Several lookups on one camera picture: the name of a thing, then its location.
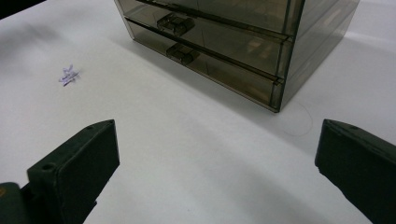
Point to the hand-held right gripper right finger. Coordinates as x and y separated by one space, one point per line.
358 168

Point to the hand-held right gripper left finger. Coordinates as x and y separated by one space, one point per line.
77 174

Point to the small purple star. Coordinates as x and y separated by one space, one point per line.
67 77

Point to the smoky transparent drawer cabinet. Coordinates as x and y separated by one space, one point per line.
317 40

